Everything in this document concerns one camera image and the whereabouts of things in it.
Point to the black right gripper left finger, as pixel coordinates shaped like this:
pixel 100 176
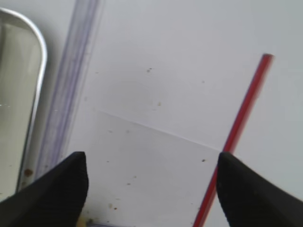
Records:
pixel 54 200

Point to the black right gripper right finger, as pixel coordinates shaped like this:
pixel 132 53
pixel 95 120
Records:
pixel 249 200

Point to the right red strip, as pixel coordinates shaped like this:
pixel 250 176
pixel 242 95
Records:
pixel 235 132

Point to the silver metal tray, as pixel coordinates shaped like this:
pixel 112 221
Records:
pixel 23 60

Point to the right clear long rail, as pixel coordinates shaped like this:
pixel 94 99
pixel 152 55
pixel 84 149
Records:
pixel 69 74

